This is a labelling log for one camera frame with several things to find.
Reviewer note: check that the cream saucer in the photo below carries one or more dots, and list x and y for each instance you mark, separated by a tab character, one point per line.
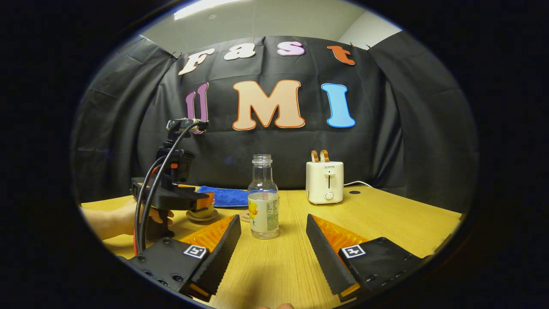
201	219

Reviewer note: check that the black backdrop cloth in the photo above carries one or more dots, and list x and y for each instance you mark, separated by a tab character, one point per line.
300	141

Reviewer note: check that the blue towel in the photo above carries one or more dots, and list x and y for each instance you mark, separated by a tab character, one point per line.
227	196

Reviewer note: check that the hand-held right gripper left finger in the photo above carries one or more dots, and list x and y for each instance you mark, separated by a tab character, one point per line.
221	262

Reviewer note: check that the round wooden coaster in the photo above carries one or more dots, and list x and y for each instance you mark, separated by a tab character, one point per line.
244	216

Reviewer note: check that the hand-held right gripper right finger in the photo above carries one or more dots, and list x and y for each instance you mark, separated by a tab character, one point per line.
326	262

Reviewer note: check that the white toaster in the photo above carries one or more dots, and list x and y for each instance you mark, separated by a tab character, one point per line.
319	184

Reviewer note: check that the bread slice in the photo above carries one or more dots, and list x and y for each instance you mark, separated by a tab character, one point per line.
315	156
324	156

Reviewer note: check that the clear water bottle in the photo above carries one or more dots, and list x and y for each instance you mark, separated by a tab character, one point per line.
262	184

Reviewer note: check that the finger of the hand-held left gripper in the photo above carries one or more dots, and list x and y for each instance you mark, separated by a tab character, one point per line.
201	201
188	186

